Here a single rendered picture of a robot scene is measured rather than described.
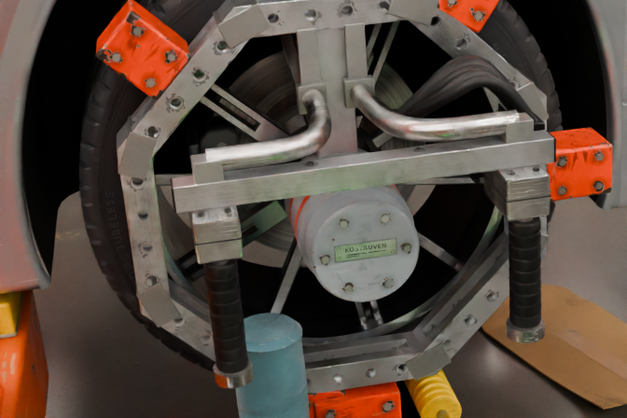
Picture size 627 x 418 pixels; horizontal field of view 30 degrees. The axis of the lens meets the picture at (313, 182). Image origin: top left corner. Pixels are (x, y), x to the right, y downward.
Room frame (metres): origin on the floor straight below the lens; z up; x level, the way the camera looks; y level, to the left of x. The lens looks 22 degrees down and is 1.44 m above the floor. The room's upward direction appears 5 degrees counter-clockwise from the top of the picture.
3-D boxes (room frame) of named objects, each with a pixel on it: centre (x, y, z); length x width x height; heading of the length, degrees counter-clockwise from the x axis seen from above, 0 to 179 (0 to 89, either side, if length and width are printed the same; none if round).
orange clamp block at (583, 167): (1.44, -0.34, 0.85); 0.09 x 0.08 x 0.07; 98
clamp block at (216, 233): (1.16, 0.11, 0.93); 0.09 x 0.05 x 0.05; 8
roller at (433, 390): (1.51, -0.14, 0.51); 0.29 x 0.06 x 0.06; 8
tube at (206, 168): (1.26, 0.05, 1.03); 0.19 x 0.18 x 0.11; 8
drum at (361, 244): (1.32, -0.04, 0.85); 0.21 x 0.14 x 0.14; 8
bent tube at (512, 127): (1.28, -0.15, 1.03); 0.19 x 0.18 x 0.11; 8
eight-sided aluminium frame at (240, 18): (1.39, -0.03, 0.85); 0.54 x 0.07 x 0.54; 98
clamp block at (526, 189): (1.21, -0.23, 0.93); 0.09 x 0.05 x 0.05; 8
